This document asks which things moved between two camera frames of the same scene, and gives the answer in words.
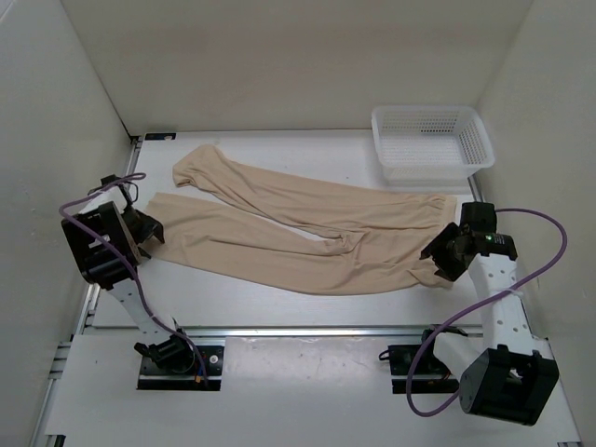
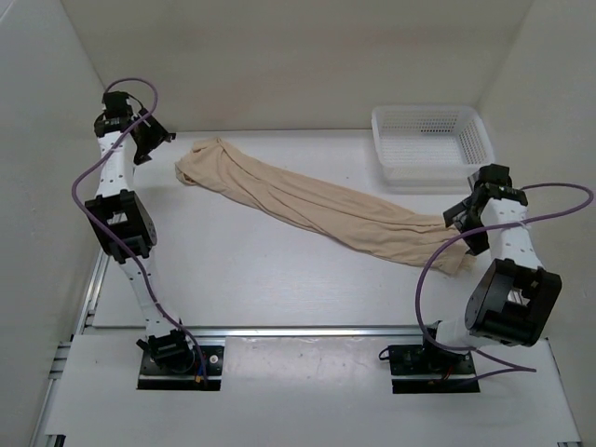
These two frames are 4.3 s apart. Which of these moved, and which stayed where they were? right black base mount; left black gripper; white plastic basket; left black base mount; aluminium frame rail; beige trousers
Moved: left black gripper; beige trousers
Stayed: right black base mount; left black base mount; aluminium frame rail; white plastic basket
